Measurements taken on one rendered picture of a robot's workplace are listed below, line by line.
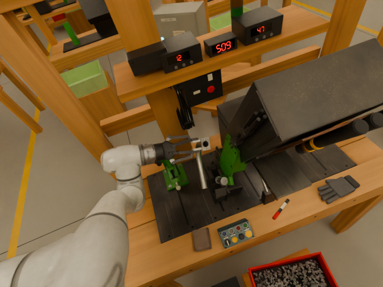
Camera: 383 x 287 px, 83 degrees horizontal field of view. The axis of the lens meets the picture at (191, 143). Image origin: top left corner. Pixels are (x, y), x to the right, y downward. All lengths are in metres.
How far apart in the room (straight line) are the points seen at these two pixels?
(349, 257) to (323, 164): 1.00
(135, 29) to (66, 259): 0.75
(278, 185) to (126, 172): 0.63
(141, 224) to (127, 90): 0.73
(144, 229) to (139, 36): 0.93
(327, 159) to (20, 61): 1.46
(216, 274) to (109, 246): 1.66
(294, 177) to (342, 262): 1.24
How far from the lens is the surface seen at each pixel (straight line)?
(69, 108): 1.06
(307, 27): 1.09
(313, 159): 1.38
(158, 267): 1.16
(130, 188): 0.89
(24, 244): 2.95
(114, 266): 0.40
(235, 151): 0.91
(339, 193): 1.28
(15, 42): 0.96
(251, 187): 1.23
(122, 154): 0.88
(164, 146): 0.92
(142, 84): 0.88
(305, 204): 1.23
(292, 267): 1.16
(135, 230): 1.28
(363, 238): 2.29
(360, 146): 1.55
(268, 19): 0.99
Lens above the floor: 1.99
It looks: 49 degrees down
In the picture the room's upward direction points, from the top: 16 degrees counter-clockwise
